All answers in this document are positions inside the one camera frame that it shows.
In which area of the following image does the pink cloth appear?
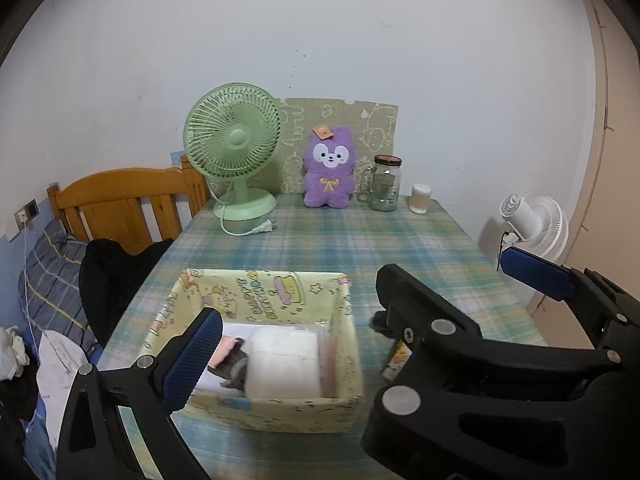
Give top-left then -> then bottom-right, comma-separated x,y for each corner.
214,336 -> 247,368

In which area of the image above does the white towel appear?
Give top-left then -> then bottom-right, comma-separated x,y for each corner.
243,327 -> 323,400

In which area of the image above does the glass jar mug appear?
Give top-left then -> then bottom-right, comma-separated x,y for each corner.
356,155 -> 403,212

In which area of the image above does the cartoon print tissue pack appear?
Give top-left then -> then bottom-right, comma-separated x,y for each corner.
382,341 -> 413,382

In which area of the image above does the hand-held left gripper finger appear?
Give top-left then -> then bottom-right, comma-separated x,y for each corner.
56,307 -> 224,480

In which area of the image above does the crumpled white cloth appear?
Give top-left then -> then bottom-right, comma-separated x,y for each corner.
0,326 -> 31,381

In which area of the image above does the white standing fan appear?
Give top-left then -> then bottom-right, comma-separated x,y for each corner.
497,192 -> 570,271

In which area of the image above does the wooden bed headboard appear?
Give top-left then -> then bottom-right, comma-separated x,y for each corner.
46,155 -> 211,256

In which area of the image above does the cotton swab container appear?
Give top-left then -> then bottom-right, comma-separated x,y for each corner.
411,183 -> 433,213

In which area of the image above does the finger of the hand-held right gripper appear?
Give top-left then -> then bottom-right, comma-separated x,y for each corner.
500,246 -> 640,361
360,263 -> 640,480

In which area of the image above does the green fan cord with plug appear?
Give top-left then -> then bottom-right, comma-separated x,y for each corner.
220,200 -> 278,237

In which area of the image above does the white charger cable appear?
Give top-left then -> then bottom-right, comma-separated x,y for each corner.
20,222 -> 38,361

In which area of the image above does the green desk fan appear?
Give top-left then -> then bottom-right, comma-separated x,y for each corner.
182,81 -> 282,221

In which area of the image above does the yellow printed storage box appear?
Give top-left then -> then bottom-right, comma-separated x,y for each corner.
137,268 -> 364,433

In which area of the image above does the purple plush toy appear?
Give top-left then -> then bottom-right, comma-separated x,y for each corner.
302,125 -> 358,209

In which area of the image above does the blue bed sheet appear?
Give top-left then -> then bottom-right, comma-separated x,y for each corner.
22,400 -> 58,480

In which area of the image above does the beige door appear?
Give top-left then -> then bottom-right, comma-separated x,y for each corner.
522,0 -> 640,316

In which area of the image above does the black jacket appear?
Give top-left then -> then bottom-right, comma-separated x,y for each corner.
79,238 -> 176,348

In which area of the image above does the blue plaid pillow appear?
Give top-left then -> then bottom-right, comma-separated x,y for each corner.
17,220 -> 98,356

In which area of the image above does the black clothes pile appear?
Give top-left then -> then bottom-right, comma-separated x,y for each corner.
0,377 -> 38,461

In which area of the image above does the green patterned board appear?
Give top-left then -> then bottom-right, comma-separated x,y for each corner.
272,97 -> 399,195

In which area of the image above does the grey sock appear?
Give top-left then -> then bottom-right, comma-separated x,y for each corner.
207,350 -> 251,390

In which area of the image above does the wall outlet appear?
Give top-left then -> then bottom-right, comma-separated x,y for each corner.
13,199 -> 40,226

